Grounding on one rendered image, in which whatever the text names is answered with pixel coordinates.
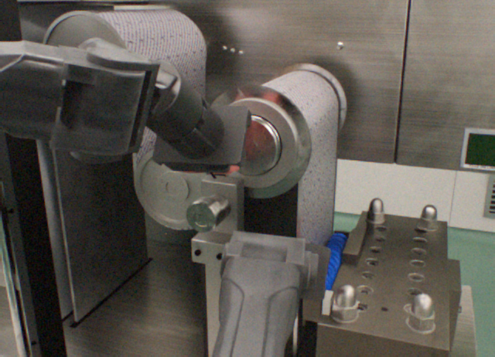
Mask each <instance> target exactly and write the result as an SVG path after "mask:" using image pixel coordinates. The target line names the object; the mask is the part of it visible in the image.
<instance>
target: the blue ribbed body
mask: <svg viewBox="0 0 495 357"><path fill-rule="evenodd" d="M347 240H348V239H347V237H346V236H344V235H343V234H341V233H335V234H333V235H332V236H331V238H330V240H329V244H328V245H326V247H327V248H330V249H331V258H330V263H329V269H328V270H327V275H326V290H328V291H331V289H332V287H333V284H334V281H335V279H336V275H337V273H338V270H339V268H340V266H341V264H342V258H343V250H344V248H345V246H346V243H347Z"/></svg>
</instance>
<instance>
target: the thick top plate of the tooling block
mask: <svg viewBox="0 0 495 357"><path fill-rule="evenodd" d="M366 217H367V212H366V211H362V212H361V214H360V218H359V220H358V223H357V226H356V230H366V239H365V240H364V244H363V247H362V250H361V252H360V256H359V260H358V262H357V264H351V263H342V264H341V266H340V268H339V270H338V273H337V275H336V279H335V281H334V284H333V287H332V289H331V291H333V292H334V293H333V302H334V300H335V298H336V291H337V290H338V288H339V287H340V286H343V285H345V284H347V285H350V286H351V287H352V288H353V289H355V291H356V292H357V301H358V310H357V312H358V313H359V319H358V320H357V321H355V322H352V324H342V323H339V322H337V321H336V320H334V319H333V318H332V316H331V313H329V315H327V314H321V316H320V319H319V323H317V331H316V357H449V282H448V242H449V240H447V222H448V221H441V220H438V221H437V226H438V230H436V231H425V230H422V229H419V228H418V227H417V224H418V223H420V218H416V217H410V216H398V215H391V214H384V218H385V223H382V224H372V223H368V222H367V221H366ZM418 294H427V295H428V296H430V297H431V299H432V300H433V304H434V312H435V317H434V324H435V331H434V332H433V333H431V334H427V335H423V334H418V333H415V332H413V331H410V330H409V329H408V328H407V326H406V324H405V321H406V319H407V318H408V316H409V312H410V308H411V306H412V302H413V300H414V298H415V297H416V296H417V295H418Z"/></svg>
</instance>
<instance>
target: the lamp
mask: <svg viewBox="0 0 495 357"><path fill-rule="evenodd" d="M467 163H473V164H483V165H495V137H494V136H484V135H473V134H471V135H470V140H469V151H468V157H467Z"/></svg>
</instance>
